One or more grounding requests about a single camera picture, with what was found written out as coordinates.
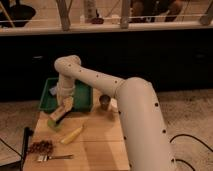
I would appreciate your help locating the yellow banana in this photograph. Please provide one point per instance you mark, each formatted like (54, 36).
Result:
(72, 136)

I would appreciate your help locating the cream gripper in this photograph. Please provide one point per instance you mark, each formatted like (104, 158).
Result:
(64, 108)

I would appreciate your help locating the brown grape bunch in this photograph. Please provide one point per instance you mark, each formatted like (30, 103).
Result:
(42, 147)

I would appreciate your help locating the green plastic tray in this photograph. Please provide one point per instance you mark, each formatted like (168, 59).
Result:
(83, 97)

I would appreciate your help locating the silver fork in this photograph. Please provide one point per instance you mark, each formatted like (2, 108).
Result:
(44, 158)

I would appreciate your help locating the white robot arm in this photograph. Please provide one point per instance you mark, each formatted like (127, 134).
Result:
(142, 122)

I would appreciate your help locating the blue grey eraser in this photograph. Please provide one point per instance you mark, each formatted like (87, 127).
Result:
(53, 91)

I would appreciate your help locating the black table clamp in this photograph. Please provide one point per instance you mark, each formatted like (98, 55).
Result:
(27, 134)

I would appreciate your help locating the white round container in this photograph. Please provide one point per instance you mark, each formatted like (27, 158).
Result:
(114, 106)

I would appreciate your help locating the dark metal cup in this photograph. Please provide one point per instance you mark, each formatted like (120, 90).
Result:
(104, 102)

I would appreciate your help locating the green plastic cup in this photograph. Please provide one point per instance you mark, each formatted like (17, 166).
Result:
(53, 125)

